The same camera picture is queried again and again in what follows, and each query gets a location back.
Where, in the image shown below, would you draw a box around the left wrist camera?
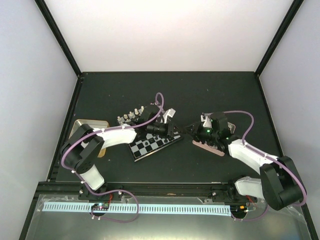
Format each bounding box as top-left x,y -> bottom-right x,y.
162,108 -> 176,124

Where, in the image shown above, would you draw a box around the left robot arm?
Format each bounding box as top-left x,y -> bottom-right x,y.
61,104 -> 183,200

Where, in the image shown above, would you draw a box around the black frame post left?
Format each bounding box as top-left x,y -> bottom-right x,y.
34,0 -> 82,77

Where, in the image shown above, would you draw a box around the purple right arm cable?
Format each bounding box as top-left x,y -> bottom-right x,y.
224,110 -> 307,206

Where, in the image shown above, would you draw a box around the light blue slotted cable duct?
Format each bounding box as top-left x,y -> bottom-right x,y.
42,202 -> 231,217

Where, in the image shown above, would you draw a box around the black frame post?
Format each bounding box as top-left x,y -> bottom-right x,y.
34,0 -> 82,77
254,0 -> 304,77

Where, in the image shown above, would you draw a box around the white second right arm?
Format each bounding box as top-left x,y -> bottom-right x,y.
181,119 -> 263,199

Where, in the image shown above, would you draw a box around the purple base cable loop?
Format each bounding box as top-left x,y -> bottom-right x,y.
89,189 -> 140,223

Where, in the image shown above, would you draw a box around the black frame post right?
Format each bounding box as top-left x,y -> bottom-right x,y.
254,0 -> 304,77

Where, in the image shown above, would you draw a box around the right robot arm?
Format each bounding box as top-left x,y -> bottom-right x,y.
183,121 -> 307,211

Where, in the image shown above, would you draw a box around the pink metal tin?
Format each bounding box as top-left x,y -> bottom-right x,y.
192,121 -> 237,157

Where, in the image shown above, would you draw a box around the black and white chessboard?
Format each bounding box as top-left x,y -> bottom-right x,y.
117,103 -> 183,162

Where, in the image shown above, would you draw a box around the yellow metal tin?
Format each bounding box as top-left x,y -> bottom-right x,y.
69,119 -> 110,158

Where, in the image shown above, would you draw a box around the small circuit board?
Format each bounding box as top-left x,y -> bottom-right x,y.
91,203 -> 110,211

